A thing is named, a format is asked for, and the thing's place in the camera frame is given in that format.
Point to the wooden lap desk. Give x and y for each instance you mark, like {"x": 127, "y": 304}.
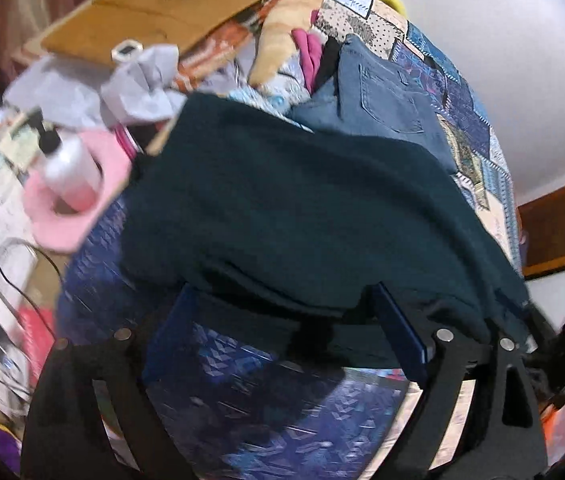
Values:
{"x": 93, "y": 30}

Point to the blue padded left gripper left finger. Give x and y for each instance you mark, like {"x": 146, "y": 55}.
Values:
{"x": 172, "y": 337}

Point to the small white digital clock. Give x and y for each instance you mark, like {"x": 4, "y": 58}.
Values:
{"x": 126, "y": 50}

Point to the wooden wardrobe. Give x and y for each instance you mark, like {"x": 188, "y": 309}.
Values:
{"x": 543, "y": 220}

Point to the white pump lotion bottle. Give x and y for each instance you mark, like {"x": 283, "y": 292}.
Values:
{"x": 68, "y": 168}

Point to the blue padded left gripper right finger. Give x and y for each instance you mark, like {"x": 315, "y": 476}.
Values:
{"x": 407, "y": 335}

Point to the dark teal pants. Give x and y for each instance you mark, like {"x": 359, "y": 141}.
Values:
{"x": 282, "y": 231}

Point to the folded blue jeans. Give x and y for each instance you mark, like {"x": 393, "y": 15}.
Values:
{"x": 370, "y": 96}

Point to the blue patchwork bedspread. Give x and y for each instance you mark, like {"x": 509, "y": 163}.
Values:
{"x": 483, "y": 174}

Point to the orange floral blanket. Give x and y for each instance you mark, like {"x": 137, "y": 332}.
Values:
{"x": 275, "y": 44}

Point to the grey crumpled cloth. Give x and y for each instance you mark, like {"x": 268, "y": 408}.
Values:
{"x": 80, "y": 95}

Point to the magenta garment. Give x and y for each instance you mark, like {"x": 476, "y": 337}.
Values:
{"x": 310, "y": 55}

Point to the pink ring cushion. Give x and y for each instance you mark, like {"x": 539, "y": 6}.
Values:
{"x": 57, "y": 227}

